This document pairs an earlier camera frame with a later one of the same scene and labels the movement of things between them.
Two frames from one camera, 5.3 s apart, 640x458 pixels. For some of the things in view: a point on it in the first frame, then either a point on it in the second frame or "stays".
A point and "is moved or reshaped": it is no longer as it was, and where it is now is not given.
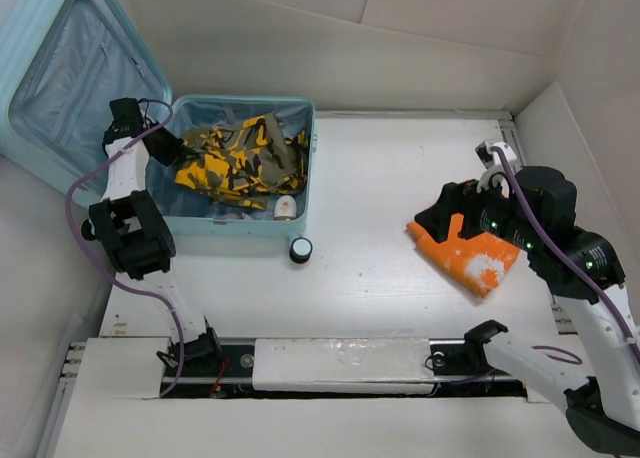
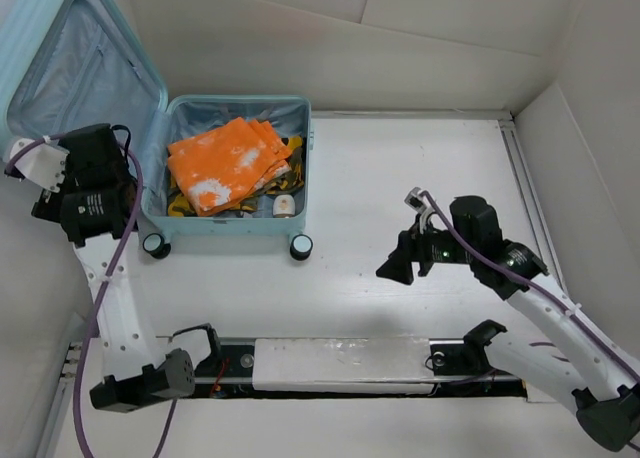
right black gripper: x=457 y=197 to x=398 y=265
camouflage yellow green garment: x=245 y=162 to x=289 y=182
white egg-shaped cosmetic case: x=285 y=208 stays
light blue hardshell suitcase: x=63 y=61 stays
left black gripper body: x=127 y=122 to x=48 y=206
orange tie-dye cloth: x=476 y=263 is moved or reshaped
